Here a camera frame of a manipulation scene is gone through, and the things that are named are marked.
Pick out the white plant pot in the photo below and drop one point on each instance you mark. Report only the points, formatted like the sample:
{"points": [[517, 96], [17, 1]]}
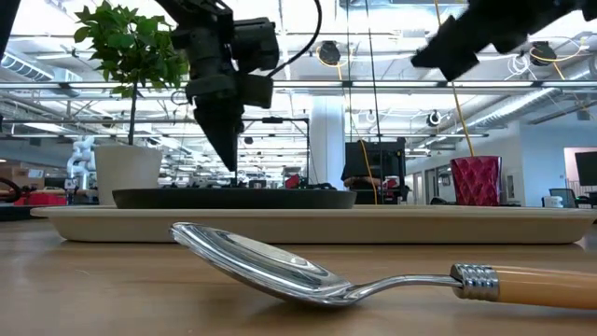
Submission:
{"points": [[128, 172]]}

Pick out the dark office chair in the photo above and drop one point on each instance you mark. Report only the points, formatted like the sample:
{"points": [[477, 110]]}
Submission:
{"points": [[562, 197]]}

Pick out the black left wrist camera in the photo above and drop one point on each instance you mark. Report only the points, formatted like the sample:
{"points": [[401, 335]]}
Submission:
{"points": [[256, 44]]}

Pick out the red faceted cup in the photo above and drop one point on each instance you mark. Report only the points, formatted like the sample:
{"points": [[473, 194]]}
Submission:
{"points": [[476, 182]]}

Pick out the green leafy plant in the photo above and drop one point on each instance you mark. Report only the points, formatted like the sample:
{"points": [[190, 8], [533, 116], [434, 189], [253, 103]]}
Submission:
{"points": [[130, 46]]}

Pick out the red storage bins rack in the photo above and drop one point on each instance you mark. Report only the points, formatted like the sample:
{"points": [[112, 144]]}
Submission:
{"points": [[42, 199]]}

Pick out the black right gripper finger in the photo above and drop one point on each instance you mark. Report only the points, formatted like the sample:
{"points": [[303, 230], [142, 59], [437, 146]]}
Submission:
{"points": [[448, 51]]}

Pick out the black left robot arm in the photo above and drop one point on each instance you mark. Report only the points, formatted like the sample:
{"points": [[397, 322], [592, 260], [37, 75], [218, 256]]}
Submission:
{"points": [[196, 14]]}

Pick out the black round plate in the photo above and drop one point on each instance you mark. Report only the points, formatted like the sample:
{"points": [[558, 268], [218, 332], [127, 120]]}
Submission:
{"points": [[233, 198]]}

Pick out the black cart with monitor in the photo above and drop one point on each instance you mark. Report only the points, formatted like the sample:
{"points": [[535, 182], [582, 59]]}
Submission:
{"points": [[373, 161]]}

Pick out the beige plastic tray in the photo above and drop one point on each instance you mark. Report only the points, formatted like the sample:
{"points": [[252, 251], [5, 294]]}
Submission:
{"points": [[326, 226]]}

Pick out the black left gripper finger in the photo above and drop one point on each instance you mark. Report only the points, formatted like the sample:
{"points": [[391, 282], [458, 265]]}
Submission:
{"points": [[224, 135]]}

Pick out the black wall monitor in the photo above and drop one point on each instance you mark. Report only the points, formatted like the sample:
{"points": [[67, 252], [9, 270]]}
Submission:
{"points": [[587, 168]]}

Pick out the white robot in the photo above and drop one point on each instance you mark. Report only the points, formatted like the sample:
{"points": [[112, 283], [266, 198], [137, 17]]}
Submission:
{"points": [[81, 158]]}

